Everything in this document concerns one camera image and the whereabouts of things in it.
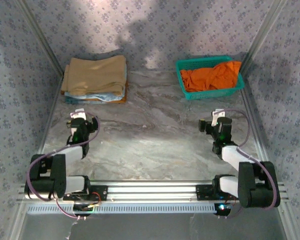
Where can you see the black left controller board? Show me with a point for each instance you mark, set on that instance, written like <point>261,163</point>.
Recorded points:
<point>81,208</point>

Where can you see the light blue folded trousers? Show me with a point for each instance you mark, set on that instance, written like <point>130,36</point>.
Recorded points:
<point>102,96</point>

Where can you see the aluminium frame post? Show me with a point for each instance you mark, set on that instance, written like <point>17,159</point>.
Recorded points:
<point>262,35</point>
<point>42,40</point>

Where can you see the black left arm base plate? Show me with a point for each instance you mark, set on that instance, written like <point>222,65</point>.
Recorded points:
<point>101,192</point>

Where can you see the black controller board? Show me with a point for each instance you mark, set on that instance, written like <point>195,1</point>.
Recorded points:
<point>223,210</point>
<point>81,208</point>

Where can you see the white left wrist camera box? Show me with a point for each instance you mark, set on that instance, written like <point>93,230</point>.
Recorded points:
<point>78,114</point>

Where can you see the teal folded trousers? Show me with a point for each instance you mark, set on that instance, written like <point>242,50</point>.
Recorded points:
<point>72,100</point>

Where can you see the teal plastic basket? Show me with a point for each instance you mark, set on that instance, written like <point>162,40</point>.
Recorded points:
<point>207,95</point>

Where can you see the black right controller board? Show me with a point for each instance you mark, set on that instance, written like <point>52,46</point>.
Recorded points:
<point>223,210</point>

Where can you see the aluminium mounting rail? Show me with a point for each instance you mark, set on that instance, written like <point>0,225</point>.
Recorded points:
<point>150,191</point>

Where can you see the tan trousers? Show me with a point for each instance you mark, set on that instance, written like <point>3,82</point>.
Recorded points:
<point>95,73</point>

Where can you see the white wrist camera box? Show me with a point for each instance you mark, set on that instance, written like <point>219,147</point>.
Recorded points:
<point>78,114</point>
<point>218,114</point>

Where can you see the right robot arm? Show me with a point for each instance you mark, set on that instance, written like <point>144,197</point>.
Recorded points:
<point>247,182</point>

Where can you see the floral backdrop cloth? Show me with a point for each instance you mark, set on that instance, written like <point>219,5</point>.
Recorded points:
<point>150,25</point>

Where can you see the crumpled orange trousers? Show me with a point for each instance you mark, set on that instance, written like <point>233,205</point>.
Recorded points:
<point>210,77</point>

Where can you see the orange folded trousers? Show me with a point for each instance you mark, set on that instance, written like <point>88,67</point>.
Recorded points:
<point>123,96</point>

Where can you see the aluminium table side rail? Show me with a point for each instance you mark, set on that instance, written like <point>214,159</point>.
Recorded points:
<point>255,130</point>
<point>50,117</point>

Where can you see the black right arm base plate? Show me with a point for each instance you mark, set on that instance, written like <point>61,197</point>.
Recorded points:
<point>205,192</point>

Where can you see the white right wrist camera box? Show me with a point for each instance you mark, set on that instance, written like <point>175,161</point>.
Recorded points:
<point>218,114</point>

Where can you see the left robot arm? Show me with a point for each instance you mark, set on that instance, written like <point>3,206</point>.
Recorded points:
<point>58,175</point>

